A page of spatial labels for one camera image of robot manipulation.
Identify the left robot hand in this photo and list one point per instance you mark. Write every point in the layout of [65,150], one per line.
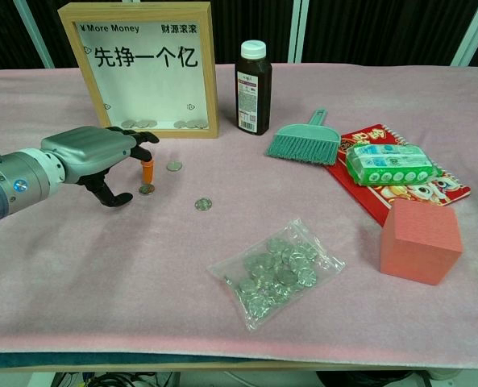
[85,149]

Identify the silver coin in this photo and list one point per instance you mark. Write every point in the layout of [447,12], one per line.
[144,123]
[179,124]
[127,123]
[174,165]
[146,189]
[194,124]
[203,204]

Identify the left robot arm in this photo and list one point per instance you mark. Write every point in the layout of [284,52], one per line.
[5,189]

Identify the pink table cloth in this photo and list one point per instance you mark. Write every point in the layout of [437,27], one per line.
[101,262]

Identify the dark bottle white cap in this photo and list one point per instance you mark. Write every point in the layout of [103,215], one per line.
[252,92]

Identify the teal under cloth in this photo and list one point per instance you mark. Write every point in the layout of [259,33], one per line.
[61,360]

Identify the teal mini broom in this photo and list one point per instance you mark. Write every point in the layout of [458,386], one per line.
[303,141]

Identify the clear bag of coins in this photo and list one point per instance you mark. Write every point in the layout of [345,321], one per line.
[275,274]

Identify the red printed envelope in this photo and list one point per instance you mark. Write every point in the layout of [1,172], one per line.
[363,193]

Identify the green tissue pack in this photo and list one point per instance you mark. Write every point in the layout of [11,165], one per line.
[391,163]

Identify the coral foam cube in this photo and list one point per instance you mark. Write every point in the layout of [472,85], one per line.
[420,246]

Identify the wooden frame money box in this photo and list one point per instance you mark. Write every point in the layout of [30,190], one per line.
[142,80]

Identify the white frame post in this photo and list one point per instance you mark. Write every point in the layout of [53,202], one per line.
[35,34]
[470,36]
[298,32]

